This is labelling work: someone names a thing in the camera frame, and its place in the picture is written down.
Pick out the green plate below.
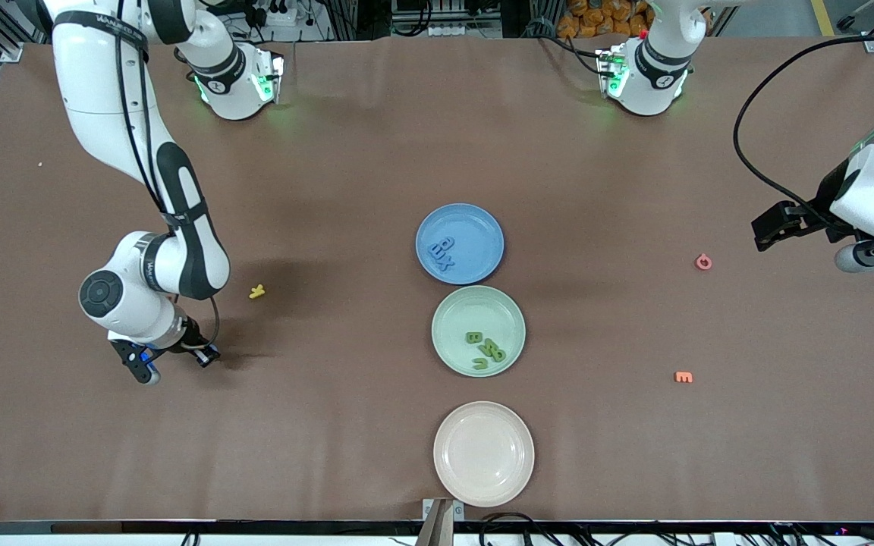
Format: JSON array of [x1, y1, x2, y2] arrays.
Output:
[[431, 285, 527, 378]]

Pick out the black arm base cable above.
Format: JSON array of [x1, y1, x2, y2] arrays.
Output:
[[536, 21, 606, 77]]

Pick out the beige plate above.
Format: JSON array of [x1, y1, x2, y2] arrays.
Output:
[[433, 401, 536, 508]]

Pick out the black floor cable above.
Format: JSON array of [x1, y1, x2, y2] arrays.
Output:
[[479, 513, 559, 546]]

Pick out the grey power strip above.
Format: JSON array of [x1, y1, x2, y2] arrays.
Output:
[[428, 21, 500, 39]]

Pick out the black table edge rail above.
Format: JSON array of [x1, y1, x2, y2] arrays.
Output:
[[0, 520, 874, 536]]

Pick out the blue plate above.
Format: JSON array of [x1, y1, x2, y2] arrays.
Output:
[[415, 202, 505, 286]]

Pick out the brown table cover mat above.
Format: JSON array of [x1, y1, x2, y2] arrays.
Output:
[[0, 36, 874, 524]]

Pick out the metal table edge bracket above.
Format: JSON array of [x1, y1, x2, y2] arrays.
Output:
[[422, 498, 465, 546]]

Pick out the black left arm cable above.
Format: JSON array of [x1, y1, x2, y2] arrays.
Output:
[[734, 34, 874, 228]]

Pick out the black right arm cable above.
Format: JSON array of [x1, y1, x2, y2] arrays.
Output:
[[115, 0, 221, 351]]

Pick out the orange bag pile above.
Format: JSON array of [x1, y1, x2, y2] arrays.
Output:
[[557, 0, 654, 40]]

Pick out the white power strip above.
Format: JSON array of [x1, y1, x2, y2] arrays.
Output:
[[255, 0, 303, 27]]

